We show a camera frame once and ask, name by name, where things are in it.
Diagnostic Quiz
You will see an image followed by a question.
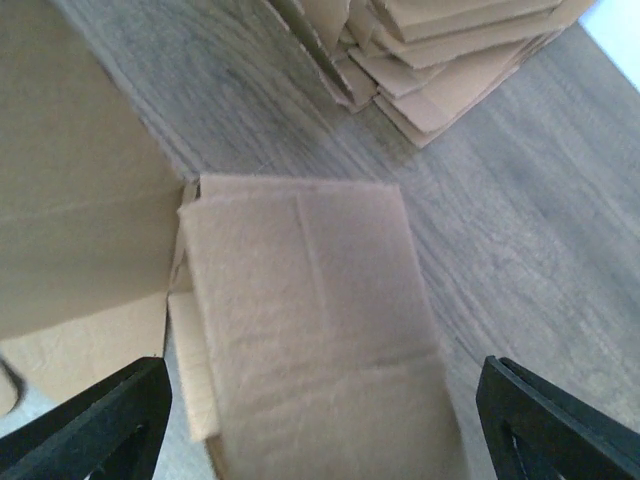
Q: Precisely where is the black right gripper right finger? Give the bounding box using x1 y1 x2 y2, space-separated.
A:
476 356 639 479

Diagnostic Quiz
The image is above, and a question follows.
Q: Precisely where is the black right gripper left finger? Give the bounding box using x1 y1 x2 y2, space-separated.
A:
1 357 172 479

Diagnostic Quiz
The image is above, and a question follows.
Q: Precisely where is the brown cardboard box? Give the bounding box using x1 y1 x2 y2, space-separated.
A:
1 1 468 479

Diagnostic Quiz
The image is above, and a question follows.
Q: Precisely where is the stack of flat cardboard blanks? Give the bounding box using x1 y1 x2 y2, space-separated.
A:
267 1 591 148

